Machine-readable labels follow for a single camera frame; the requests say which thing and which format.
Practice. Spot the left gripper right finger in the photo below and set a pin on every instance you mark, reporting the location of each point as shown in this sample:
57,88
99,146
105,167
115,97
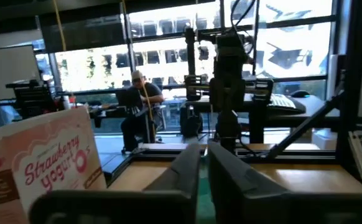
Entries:
237,186

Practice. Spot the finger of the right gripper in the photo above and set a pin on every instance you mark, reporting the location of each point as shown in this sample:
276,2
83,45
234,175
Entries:
193,88
263,91

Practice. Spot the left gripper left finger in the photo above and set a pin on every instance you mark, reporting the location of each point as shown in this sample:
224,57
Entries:
184,174

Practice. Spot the pink strawberry yogurt cereal box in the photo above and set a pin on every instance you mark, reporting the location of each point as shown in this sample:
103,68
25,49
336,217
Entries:
44,149

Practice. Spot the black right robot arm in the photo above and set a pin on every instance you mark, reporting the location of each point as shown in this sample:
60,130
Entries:
227,127

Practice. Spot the white keyboard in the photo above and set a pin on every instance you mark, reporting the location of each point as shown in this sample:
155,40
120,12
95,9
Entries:
282,102

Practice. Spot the black computer mouse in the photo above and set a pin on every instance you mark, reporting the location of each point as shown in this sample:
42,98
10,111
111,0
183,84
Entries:
300,93

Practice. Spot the black desk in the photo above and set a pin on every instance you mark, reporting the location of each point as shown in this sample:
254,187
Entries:
318,109

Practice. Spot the person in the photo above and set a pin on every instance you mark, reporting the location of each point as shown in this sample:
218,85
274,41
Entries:
140,118

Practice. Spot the black laptop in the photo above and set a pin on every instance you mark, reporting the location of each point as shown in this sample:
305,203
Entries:
128,98

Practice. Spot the white box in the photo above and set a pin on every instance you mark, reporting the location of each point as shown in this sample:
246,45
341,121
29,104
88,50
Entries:
324,139

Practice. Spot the black equipment rack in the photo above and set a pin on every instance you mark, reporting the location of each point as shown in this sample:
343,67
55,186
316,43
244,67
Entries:
33,98

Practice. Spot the whiteboard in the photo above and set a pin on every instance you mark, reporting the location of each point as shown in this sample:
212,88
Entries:
10,71

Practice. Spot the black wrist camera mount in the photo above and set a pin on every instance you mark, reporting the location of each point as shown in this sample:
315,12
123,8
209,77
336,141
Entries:
230,56

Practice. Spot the white bracket strip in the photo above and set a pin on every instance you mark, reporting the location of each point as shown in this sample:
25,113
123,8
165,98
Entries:
359,155

